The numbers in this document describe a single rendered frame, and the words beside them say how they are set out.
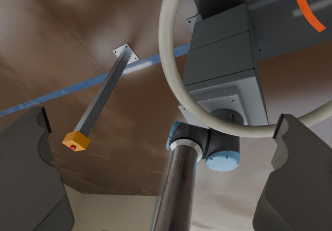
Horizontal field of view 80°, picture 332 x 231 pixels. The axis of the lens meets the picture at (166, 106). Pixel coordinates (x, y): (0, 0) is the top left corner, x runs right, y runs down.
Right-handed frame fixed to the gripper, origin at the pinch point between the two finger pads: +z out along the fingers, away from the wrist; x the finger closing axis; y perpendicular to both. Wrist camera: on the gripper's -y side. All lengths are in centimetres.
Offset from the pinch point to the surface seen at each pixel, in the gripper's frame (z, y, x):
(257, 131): 28.8, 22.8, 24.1
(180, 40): 175, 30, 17
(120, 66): 170, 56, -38
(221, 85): 81, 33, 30
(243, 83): 78, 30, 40
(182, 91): 28.6, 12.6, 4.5
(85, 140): 96, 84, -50
